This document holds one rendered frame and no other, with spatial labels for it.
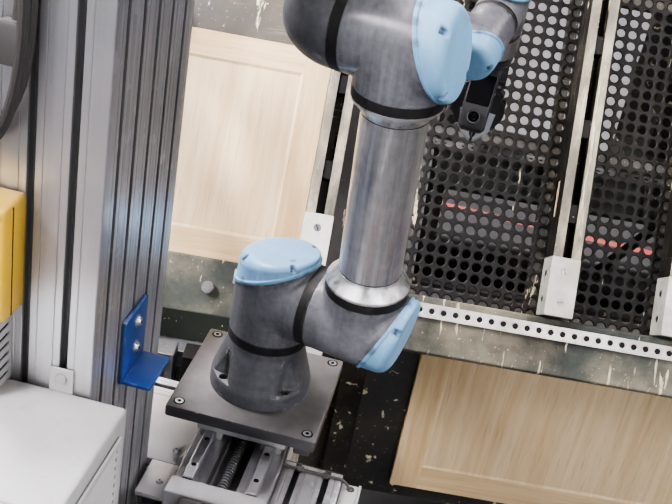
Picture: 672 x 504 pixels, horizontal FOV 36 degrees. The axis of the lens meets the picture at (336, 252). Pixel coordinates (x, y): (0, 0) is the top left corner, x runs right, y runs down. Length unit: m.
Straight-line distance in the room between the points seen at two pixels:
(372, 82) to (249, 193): 1.03
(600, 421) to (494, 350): 0.51
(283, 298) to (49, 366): 0.38
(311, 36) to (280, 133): 1.02
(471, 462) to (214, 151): 1.03
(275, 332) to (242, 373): 0.08
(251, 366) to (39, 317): 0.42
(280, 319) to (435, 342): 0.78
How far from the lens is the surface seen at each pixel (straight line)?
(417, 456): 2.62
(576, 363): 2.21
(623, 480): 2.72
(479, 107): 1.72
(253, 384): 1.49
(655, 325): 2.28
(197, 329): 2.16
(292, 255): 1.43
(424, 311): 2.14
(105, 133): 1.02
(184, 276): 2.15
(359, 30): 1.18
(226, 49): 2.26
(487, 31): 1.56
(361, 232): 1.30
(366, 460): 2.66
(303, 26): 1.21
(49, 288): 1.13
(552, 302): 2.18
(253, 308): 1.43
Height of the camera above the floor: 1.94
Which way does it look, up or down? 27 degrees down
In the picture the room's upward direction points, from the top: 11 degrees clockwise
